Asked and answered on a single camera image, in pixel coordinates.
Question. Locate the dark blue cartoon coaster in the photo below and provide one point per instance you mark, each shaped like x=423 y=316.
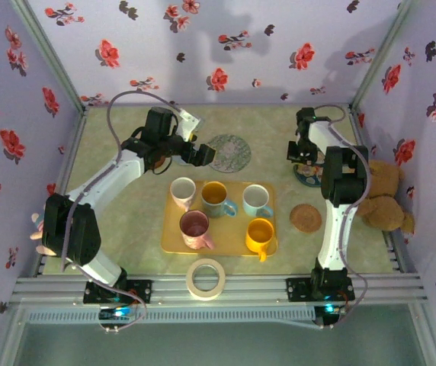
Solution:
x=309 y=177

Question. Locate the large bunny flower coaster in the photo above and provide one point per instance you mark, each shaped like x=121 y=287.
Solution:
x=231 y=152

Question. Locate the pale pink tall cup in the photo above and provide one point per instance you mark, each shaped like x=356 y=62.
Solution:
x=183 y=190

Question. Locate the blue butterfly mug yellow inside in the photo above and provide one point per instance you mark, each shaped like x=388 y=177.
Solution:
x=215 y=196

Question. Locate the light blue footed mug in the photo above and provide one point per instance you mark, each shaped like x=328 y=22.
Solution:
x=256 y=198

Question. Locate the tan rattan coaster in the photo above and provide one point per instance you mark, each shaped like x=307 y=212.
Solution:
x=305 y=218

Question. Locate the pink floral mug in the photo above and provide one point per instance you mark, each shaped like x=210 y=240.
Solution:
x=194 y=226

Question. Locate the plain yellow mug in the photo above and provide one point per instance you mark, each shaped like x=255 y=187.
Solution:
x=259 y=234

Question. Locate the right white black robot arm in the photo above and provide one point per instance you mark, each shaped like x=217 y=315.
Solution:
x=336 y=236

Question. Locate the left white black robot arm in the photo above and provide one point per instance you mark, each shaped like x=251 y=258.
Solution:
x=107 y=179

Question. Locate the yellow serving tray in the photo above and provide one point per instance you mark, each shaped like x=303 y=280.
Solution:
x=225 y=236

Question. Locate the brown teddy bear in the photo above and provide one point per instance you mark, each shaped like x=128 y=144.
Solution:
x=387 y=213

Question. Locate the masking tape roll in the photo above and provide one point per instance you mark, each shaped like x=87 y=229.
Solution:
x=193 y=280

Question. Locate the small lit circuit board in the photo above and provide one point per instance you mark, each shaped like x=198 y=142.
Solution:
x=117 y=313
x=329 y=309

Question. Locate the pink plush doll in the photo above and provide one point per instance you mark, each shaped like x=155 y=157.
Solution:
x=37 y=225

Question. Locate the thin aluminium back rail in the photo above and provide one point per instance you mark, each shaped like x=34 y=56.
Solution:
x=241 y=104

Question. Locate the aluminium frame post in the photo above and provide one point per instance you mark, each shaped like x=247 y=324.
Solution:
x=383 y=53
x=50 y=57

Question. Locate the aluminium side rail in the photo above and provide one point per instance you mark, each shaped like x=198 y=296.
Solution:
x=393 y=244

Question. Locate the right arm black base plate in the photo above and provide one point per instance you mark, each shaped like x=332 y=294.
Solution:
x=298 y=289

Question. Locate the aluminium front frame rail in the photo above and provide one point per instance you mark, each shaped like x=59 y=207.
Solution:
x=248 y=291

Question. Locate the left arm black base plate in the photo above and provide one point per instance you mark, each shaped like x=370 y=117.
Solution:
x=142 y=291

